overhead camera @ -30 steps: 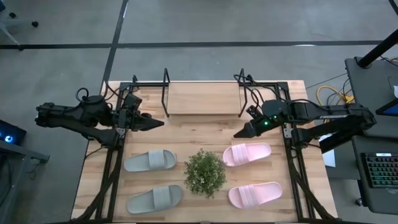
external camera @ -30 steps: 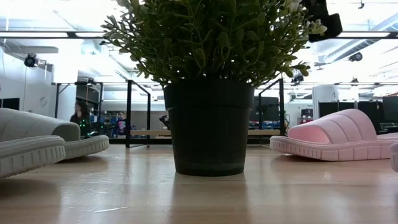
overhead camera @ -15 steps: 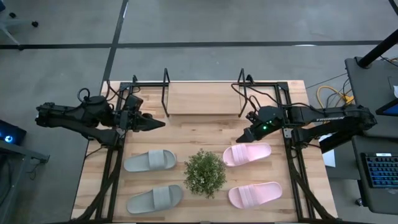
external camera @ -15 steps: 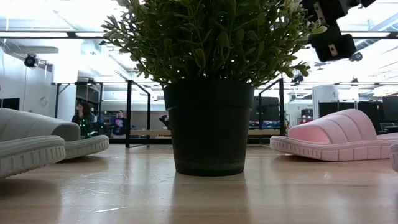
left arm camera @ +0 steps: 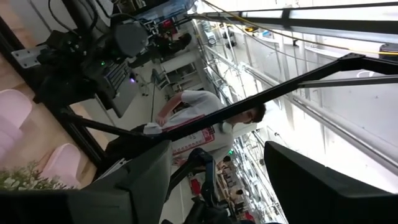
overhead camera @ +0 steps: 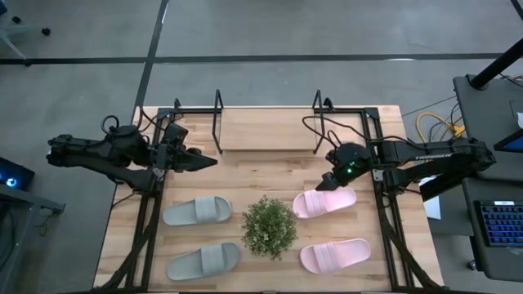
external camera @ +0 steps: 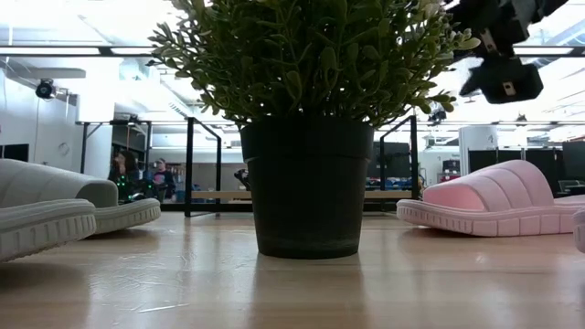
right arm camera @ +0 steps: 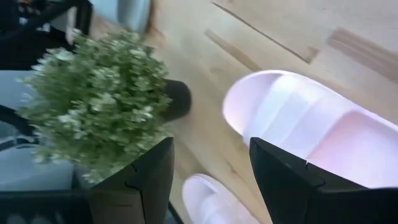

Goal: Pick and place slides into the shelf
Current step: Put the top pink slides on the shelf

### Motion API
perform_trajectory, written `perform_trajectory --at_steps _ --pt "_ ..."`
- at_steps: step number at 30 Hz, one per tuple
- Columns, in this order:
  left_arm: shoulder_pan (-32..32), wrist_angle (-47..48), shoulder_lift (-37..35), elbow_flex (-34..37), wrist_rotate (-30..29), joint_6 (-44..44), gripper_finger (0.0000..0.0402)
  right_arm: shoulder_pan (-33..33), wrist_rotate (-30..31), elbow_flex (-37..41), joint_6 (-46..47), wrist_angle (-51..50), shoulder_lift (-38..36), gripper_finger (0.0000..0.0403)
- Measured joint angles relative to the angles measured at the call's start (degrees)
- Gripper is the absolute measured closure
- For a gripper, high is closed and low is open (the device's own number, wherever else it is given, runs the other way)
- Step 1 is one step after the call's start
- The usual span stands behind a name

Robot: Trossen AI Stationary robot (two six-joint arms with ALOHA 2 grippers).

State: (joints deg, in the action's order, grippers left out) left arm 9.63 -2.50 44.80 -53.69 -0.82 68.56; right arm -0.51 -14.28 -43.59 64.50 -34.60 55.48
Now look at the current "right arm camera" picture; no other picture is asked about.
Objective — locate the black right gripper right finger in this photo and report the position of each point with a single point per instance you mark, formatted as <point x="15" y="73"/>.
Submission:
<point x="295" y="193"/>

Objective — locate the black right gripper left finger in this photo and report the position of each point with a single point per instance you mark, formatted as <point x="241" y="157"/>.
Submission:
<point x="149" y="186"/>

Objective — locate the pink rubber slide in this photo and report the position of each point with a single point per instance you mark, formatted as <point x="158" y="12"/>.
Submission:
<point x="211" y="202"/>
<point x="295" y="109"/>

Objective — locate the green plant in black pot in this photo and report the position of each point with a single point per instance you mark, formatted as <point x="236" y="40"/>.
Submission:
<point x="93" y="102"/>

